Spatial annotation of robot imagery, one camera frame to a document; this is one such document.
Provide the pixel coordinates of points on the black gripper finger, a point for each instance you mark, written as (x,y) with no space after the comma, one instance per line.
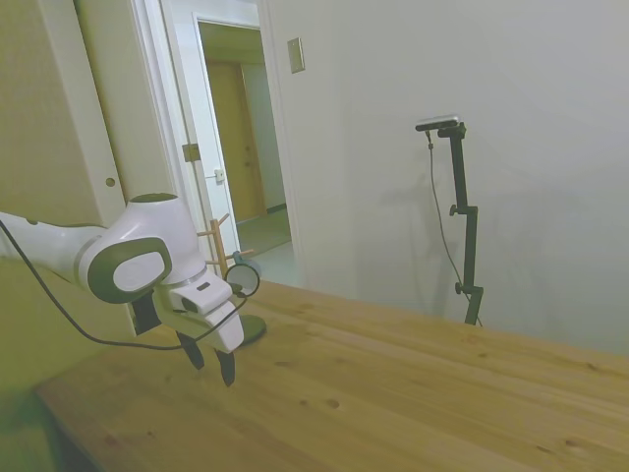
(192,351)
(226,366)

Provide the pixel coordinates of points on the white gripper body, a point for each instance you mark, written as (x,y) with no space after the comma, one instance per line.
(206,314)

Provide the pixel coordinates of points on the teal mug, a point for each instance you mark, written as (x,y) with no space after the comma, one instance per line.
(243,275)

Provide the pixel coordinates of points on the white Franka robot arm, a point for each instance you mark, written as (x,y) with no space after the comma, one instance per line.
(147,221)

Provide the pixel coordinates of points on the wooden mug tree black base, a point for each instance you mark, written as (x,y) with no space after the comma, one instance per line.
(216,246)

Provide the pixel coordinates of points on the white door latch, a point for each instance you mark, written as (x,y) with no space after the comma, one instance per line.
(219,175)

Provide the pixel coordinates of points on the brass hinge plate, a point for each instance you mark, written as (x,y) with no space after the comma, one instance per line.
(190,152)

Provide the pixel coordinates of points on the brown wooden hallway door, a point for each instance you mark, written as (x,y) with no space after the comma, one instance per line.
(231,137)

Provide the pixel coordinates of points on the white open door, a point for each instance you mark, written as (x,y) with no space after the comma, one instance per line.
(191,98)

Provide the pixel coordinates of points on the beige closet door panel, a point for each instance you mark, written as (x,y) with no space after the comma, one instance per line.
(44,123)

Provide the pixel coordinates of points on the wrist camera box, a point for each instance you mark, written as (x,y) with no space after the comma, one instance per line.
(145,314)

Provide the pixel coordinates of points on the white door frame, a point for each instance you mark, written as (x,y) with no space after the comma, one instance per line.
(282,147)

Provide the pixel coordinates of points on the metal wall plate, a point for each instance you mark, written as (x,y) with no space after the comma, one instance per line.
(295,55)

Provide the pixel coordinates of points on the black jointed camera stand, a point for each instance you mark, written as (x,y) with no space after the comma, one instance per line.
(459,167)

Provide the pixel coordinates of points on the dark camera on stand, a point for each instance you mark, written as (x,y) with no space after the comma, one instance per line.
(437,123)

